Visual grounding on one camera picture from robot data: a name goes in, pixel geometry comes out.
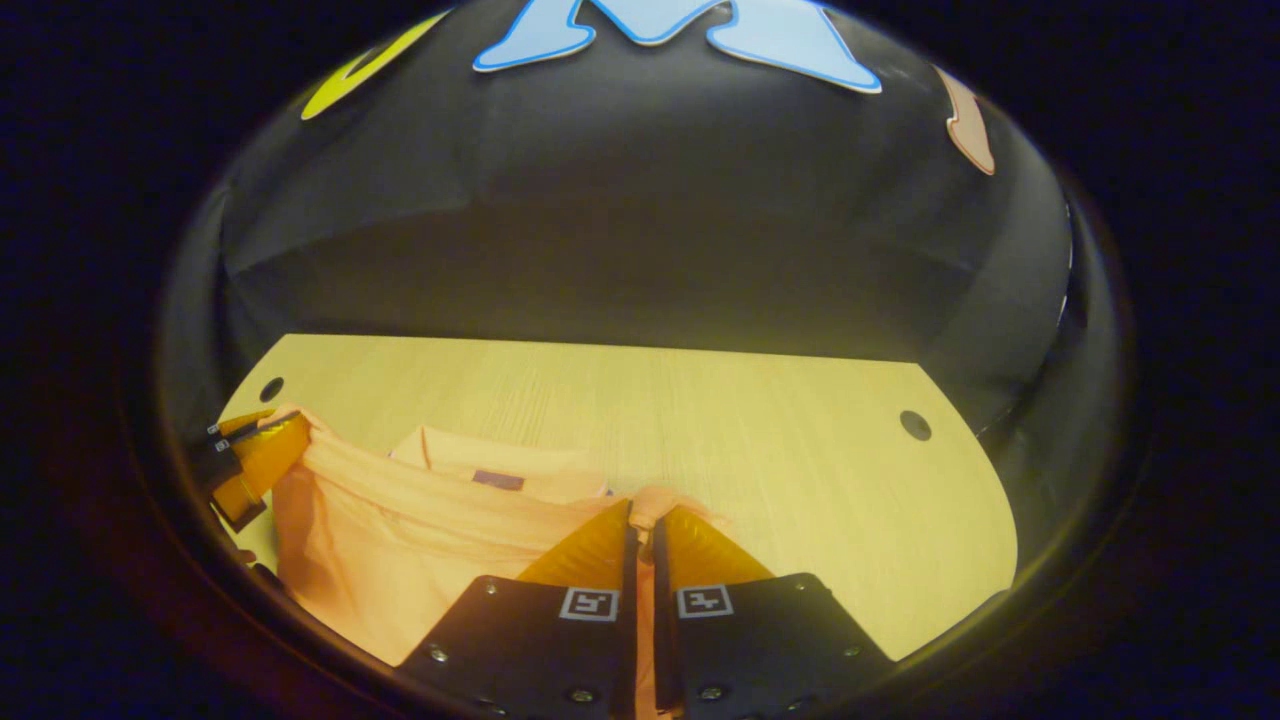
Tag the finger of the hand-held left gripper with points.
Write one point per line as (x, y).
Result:
(265, 465)
(245, 420)

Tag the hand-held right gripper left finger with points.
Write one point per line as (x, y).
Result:
(625, 570)

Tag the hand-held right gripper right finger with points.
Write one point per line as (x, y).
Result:
(662, 570)

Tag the orange T-shirt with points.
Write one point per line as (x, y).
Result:
(400, 540)

